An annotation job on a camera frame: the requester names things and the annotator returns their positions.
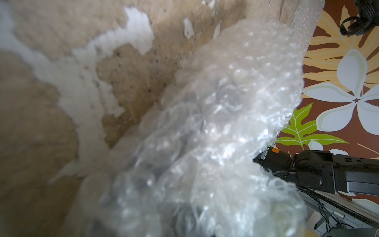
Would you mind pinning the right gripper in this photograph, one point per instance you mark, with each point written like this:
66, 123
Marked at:
367, 19

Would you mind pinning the bubble wrap sheet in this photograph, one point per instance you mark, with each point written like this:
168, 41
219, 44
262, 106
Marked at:
305, 22
187, 170

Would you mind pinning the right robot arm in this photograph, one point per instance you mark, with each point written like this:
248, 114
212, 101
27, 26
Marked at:
332, 141

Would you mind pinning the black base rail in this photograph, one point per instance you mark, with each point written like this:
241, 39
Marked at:
338, 206

